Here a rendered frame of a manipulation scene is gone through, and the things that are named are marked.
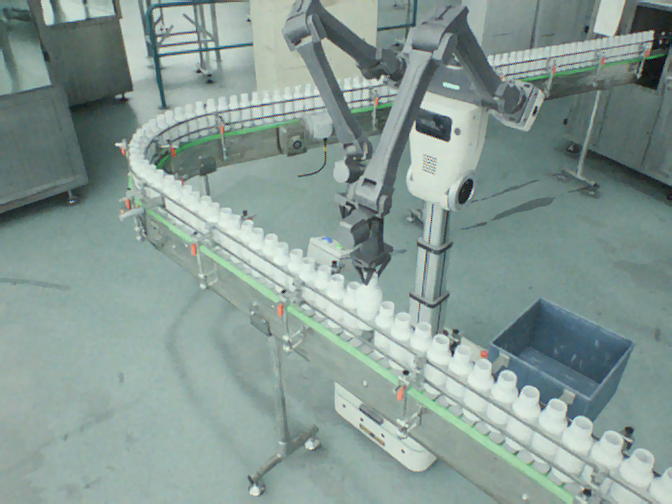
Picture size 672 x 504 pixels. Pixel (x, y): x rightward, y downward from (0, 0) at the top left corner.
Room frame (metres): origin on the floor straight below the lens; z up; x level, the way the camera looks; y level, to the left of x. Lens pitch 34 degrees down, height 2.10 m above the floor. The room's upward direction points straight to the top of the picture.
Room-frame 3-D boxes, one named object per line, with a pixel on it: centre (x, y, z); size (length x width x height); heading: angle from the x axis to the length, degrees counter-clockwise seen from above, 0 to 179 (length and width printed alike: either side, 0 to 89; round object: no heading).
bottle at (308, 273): (1.34, 0.10, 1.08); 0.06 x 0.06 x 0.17
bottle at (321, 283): (1.31, 0.05, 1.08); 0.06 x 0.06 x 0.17
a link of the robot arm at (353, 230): (1.15, -0.05, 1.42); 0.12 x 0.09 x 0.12; 137
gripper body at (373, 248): (1.18, -0.07, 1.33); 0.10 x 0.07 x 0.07; 136
